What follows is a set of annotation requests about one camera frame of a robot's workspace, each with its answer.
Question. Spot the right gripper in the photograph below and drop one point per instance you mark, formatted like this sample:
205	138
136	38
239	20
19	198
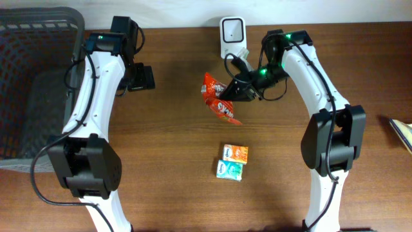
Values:
247	91

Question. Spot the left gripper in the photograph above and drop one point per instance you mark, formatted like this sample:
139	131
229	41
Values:
141	77

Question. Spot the red Hacks candy bag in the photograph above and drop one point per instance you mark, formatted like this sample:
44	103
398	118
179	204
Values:
211	90

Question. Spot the orange tissue pack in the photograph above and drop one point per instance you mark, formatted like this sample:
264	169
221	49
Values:
234	153

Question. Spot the teal tissue pack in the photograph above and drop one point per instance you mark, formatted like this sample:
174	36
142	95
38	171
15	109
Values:
229	170

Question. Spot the yellow snack bag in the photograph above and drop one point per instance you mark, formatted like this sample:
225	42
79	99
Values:
403	131

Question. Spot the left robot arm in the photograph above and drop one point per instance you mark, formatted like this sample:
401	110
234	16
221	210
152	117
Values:
82	158

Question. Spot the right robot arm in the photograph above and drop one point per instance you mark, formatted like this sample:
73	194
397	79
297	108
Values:
333	137

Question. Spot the white barcode scanner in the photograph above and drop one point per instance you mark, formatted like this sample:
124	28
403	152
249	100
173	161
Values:
233	38

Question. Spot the grey plastic mesh basket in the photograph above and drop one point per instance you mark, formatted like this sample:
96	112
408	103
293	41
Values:
39	79

